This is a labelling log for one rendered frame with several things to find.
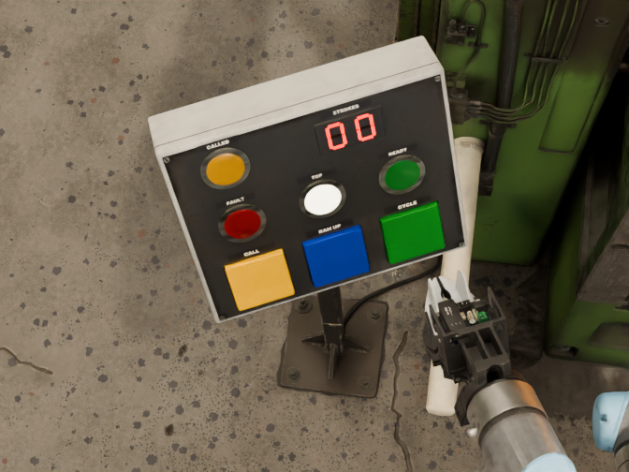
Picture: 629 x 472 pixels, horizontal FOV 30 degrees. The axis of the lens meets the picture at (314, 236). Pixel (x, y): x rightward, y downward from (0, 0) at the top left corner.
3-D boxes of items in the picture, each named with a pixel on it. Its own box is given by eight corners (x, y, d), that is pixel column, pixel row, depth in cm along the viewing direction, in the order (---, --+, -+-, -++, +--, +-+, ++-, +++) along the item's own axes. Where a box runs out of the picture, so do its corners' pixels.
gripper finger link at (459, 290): (459, 243, 136) (485, 294, 129) (463, 278, 140) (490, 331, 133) (432, 250, 136) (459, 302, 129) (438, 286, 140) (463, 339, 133)
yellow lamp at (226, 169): (245, 190, 136) (241, 176, 131) (205, 185, 136) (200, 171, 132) (249, 165, 137) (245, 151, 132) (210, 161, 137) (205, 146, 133)
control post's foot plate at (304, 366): (379, 403, 242) (379, 393, 233) (273, 389, 244) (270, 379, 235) (392, 302, 248) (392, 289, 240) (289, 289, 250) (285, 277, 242)
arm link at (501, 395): (549, 444, 122) (475, 466, 121) (533, 411, 125) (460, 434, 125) (547, 397, 117) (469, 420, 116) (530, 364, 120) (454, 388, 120)
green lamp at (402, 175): (419, 195, 142) (420, 182, 138) (381, 191, 143) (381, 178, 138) (422, 171, 143) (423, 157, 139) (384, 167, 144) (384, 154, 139)
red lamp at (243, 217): (261, 243, 141) (257, 231, 137) (223, 239, 142) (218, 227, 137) (265, 219, 142) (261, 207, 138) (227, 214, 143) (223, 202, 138)
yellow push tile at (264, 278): (295, 294, 148) (283, 252, 143) (239, 312, 148) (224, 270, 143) (292, 285, 149) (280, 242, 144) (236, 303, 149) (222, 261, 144)
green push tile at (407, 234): (446, 248, 149) (439, 204, 144) (389, 266, 149) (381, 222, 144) (441, 239, 150) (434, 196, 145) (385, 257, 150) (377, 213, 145)
